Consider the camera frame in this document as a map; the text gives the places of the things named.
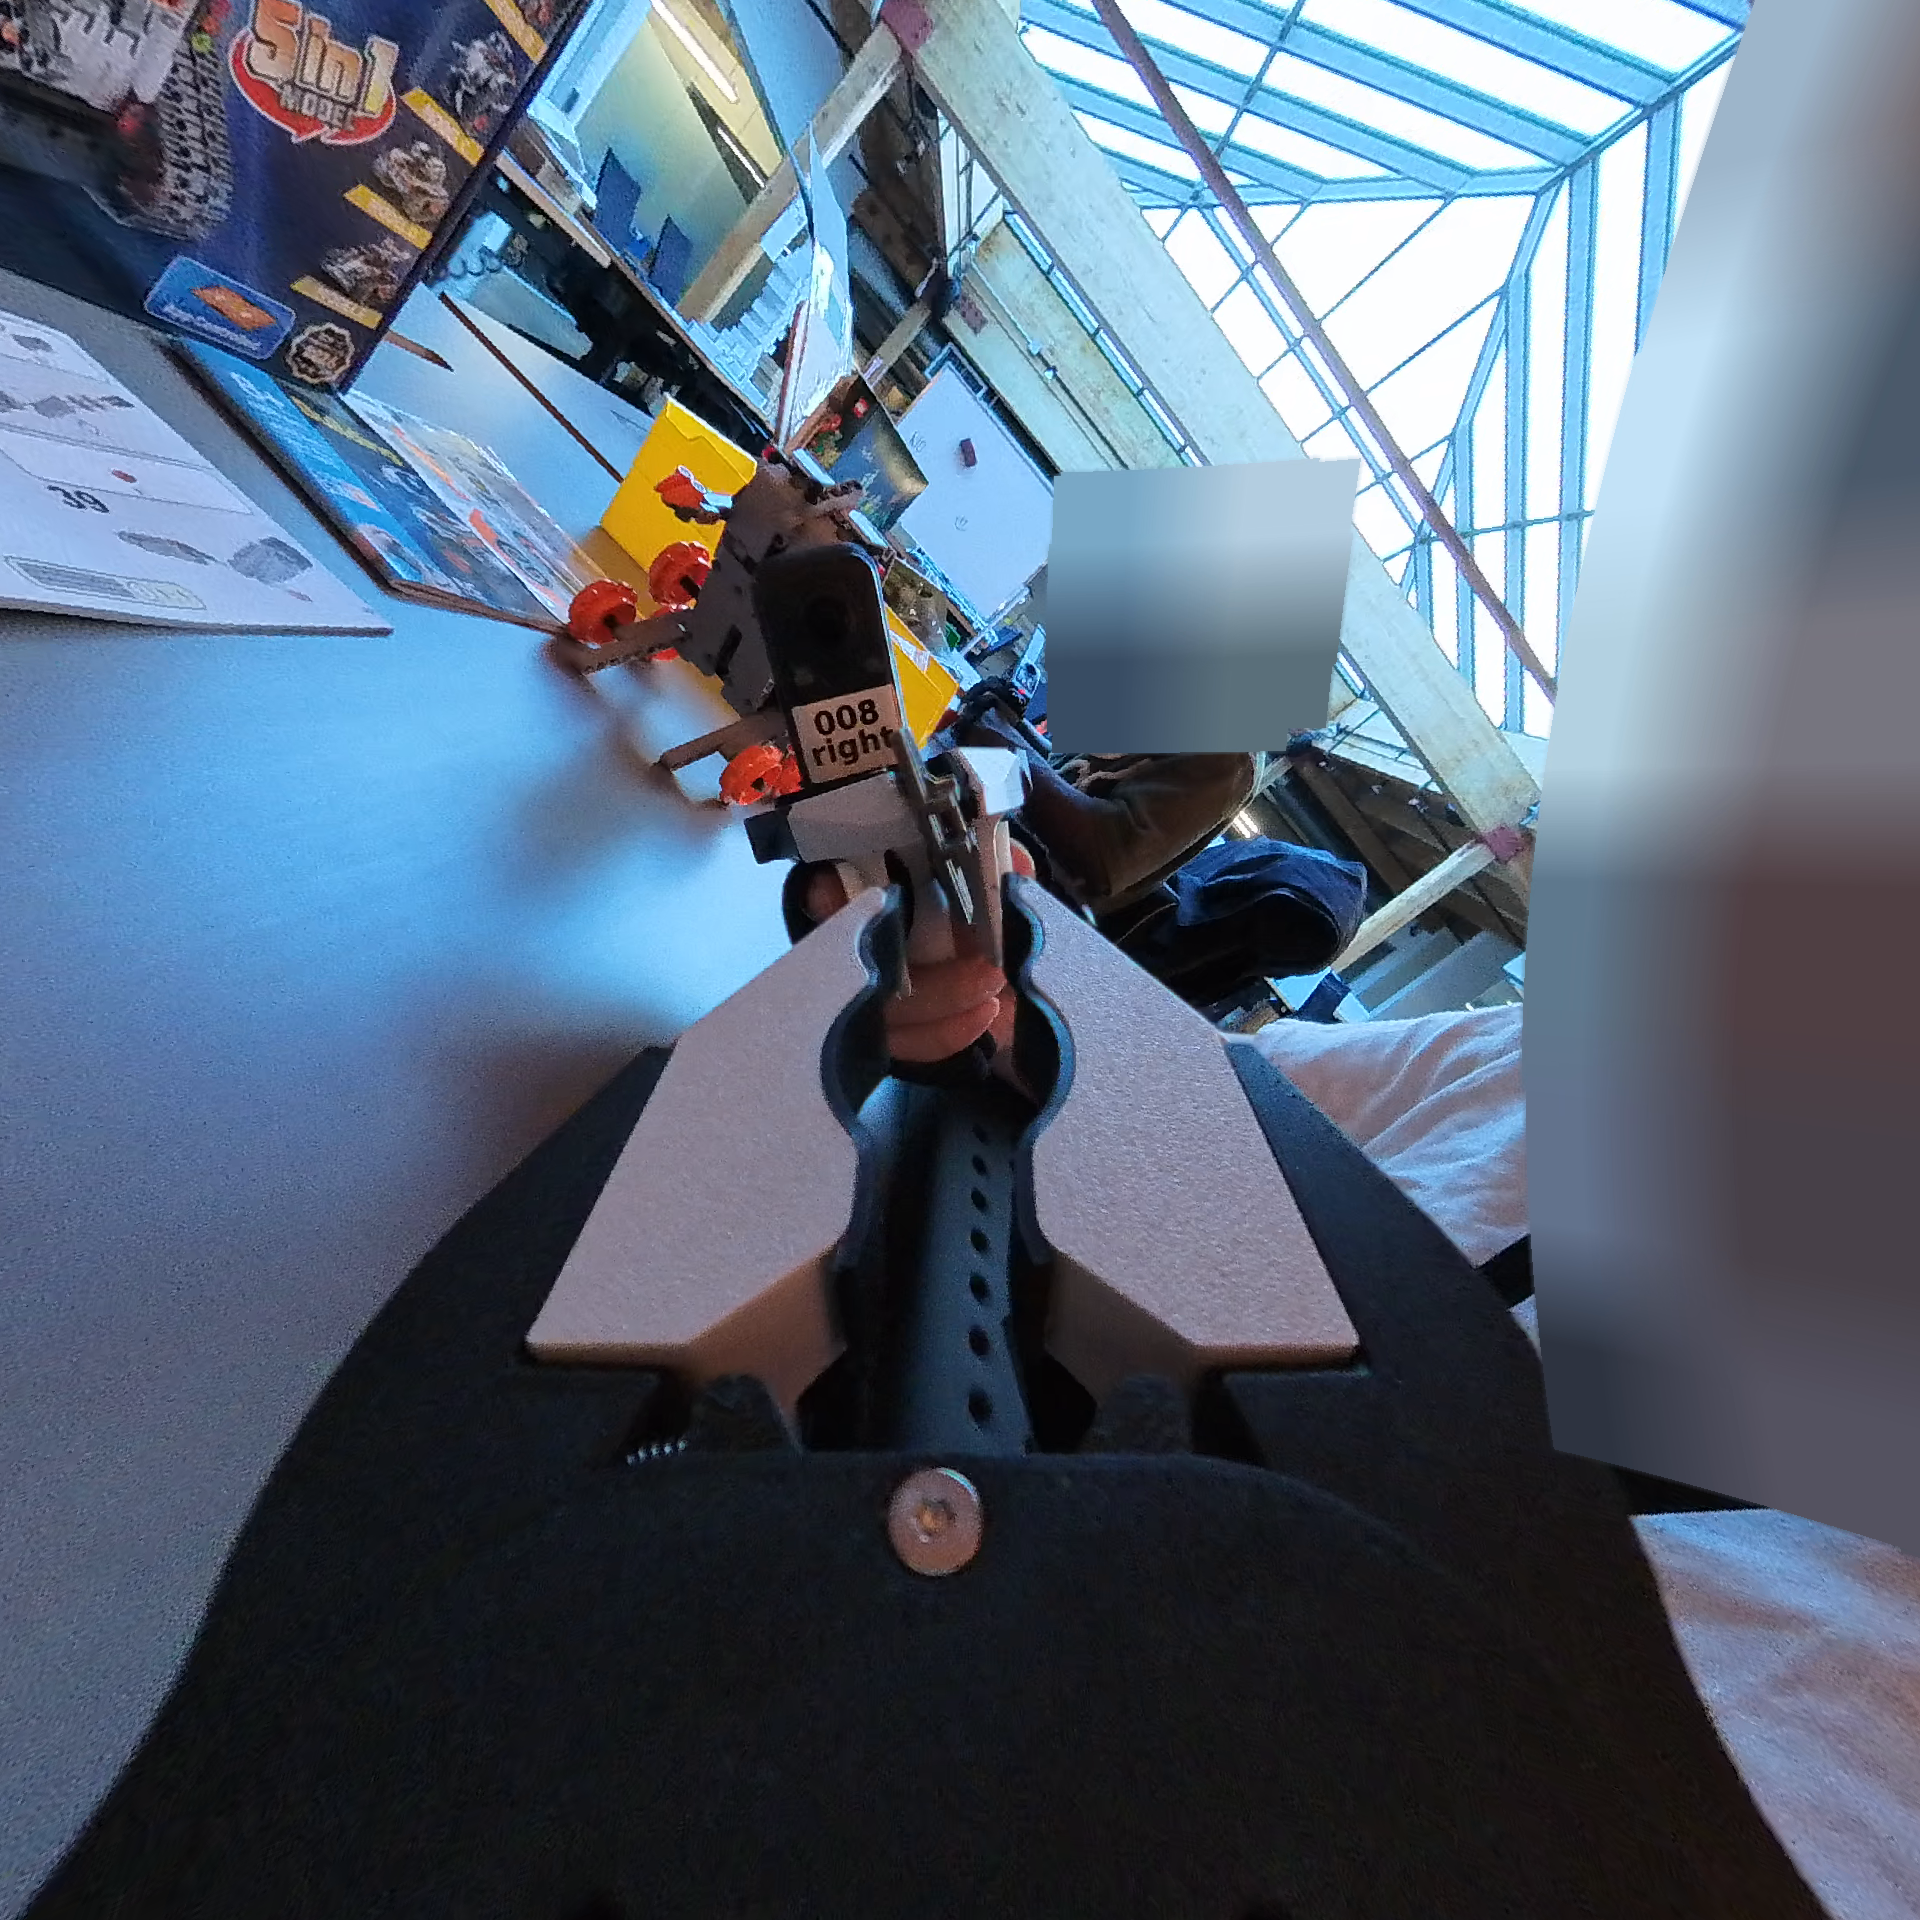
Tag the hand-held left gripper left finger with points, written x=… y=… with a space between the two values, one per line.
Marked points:
x=705 y=1200

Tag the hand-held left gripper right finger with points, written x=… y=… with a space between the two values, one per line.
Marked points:
x=1184 y=1200

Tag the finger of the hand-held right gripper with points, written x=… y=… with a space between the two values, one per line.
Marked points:
x=856 y=826

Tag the grey desk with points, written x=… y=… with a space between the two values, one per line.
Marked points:
x=299 y=974

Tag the person's right hand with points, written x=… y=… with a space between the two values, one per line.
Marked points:
x=945 y=1012

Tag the grey orange toy robot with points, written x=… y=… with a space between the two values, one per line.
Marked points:
x=721 y=599

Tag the colourful toy set box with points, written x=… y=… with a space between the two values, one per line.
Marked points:
x=879 y=474

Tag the whiteboard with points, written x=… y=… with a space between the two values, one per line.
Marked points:
x=974 y=510

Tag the yellow plastic bin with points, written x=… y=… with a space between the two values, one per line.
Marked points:
x=661 y=481

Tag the wood-edged neighbouring table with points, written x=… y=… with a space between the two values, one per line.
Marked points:
x=523 y=390

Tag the blue building booklet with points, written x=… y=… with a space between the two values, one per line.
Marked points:
x=406 y=495

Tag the open instruction booklet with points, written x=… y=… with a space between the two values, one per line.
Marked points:
x=136 y=510

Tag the robot kit box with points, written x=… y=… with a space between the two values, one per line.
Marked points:
x=299 y=150

